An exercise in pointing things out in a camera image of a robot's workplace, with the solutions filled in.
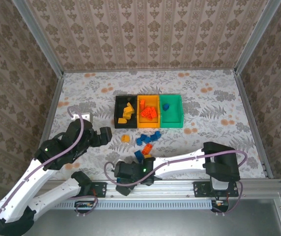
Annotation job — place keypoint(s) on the long blue lego brick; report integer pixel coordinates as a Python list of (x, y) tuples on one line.
[(138, 155)]

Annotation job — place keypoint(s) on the long orange lego brick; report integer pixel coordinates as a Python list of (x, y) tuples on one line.
[(150, 110), (145, 114), (153, 115)]

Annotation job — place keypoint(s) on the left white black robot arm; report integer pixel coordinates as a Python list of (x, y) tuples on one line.
[(20, 186)]

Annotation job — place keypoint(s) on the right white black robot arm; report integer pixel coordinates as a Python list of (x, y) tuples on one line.
[(179, 164)]

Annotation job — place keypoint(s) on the black plastic bin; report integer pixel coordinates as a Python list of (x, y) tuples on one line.
[(120, 125)]

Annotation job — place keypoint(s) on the rounded yellow lego brick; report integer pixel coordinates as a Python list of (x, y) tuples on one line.
[(125, 138)]

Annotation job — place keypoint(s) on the yellow plastic bin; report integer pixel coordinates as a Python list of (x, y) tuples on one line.
[(148, 124)]

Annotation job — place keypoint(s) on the grey metal sheet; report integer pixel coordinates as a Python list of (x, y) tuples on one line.
[(155, 223)]

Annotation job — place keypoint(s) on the green plastic bin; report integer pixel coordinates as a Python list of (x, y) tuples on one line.
[(172, 118)]

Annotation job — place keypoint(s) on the floral patterned table cover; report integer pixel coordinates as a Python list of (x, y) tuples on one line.
[(204, 81)]

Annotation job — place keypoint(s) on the aluminium side rail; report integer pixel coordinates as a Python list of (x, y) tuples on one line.
[(252, 123), (48, 123)]

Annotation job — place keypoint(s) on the long aluminium base rail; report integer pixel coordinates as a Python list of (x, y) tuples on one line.
[(170, 190)]

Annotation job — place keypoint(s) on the aluminium frame post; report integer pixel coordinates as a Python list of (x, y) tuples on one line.
[(42, 41), (256, 37)]

